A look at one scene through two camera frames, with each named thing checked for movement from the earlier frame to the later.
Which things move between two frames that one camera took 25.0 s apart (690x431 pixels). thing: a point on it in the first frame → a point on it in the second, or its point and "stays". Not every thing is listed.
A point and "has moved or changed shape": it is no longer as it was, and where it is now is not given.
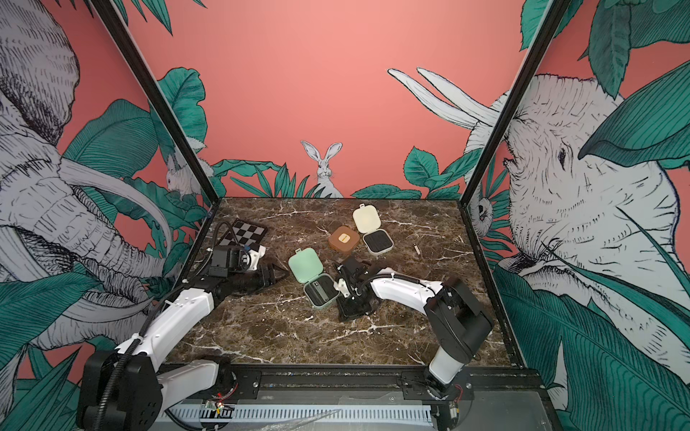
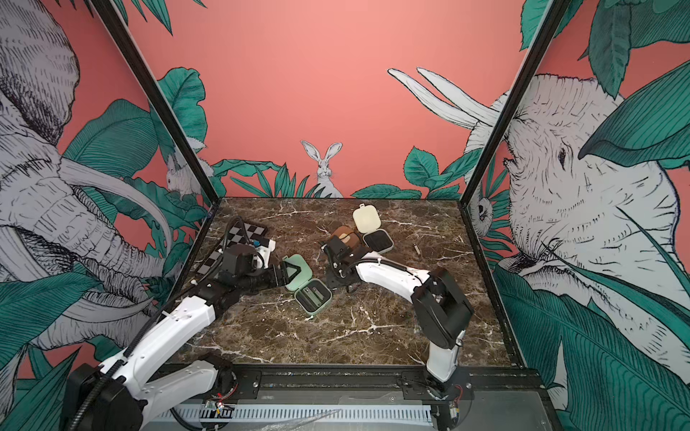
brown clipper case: (343, 239) stays
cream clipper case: (367, 221) stays
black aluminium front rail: (365, 384) stays
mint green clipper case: (321, 290) has moved or changed shape
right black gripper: (346, 313) → (331, 282)
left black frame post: (122, 37) stays
